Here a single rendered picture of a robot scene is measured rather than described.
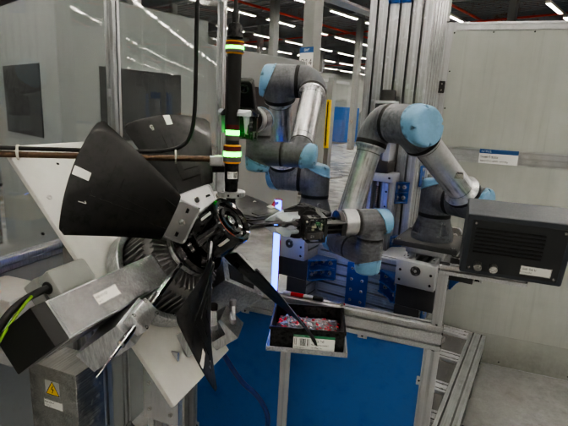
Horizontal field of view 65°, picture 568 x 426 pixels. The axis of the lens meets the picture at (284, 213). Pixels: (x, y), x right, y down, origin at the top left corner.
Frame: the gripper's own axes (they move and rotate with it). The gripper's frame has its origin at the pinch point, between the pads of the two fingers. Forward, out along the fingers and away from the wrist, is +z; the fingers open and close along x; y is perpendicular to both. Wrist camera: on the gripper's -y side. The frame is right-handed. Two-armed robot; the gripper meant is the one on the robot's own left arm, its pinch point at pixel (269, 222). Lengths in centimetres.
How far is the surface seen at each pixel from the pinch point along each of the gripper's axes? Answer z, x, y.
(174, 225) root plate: 25.9, -6.4, 16.0
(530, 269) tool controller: -67, 7, 24
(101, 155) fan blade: 39, -23, 21
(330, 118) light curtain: -235, 39, -527
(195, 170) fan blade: 19.8, -14.6, 0.1
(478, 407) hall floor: -132, 124, -39
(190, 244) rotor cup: 22.2, -0.6, 13.6
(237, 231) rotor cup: 11.9, -4.4, 16.0
